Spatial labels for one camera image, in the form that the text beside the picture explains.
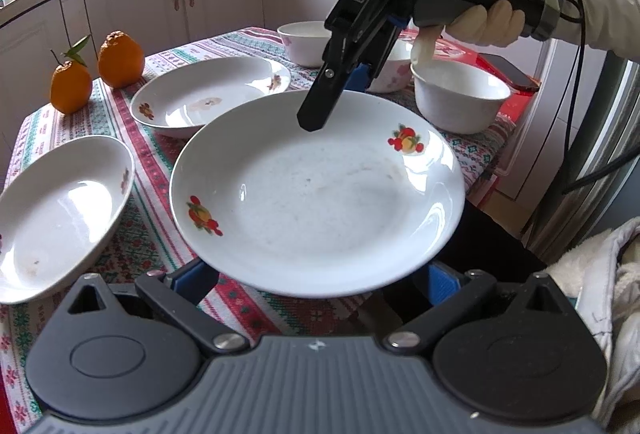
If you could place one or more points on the person's right hand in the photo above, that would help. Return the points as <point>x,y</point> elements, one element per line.
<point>500,24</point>

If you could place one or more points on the red carton box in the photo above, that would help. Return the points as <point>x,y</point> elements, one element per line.
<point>520,107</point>

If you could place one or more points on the white fleece jacket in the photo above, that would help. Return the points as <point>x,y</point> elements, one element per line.
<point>620,314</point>

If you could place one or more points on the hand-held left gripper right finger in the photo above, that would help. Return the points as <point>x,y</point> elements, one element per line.
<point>445,286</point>

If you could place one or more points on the black smartphone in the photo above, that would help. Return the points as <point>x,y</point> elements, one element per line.
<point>515,77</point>

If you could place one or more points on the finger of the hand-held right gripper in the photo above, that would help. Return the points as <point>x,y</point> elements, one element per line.
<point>320,104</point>
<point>361,78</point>

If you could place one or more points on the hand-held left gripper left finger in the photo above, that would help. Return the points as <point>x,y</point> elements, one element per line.
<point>192,281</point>

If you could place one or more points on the orange with green leaf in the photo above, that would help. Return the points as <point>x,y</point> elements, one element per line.
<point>70,89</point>

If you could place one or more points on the white floral bowl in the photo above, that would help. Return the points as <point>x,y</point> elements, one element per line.
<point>395,72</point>

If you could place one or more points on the bumpy orange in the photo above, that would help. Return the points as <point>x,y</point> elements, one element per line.
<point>120,62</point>

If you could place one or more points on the patterned tablecloth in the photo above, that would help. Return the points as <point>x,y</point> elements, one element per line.
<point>150,174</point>

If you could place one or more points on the white fruit-print plate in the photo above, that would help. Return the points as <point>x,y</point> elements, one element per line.
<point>60,219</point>
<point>320,204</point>
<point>200,89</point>

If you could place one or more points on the silver refrigerator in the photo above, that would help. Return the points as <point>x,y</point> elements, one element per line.
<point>615,114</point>

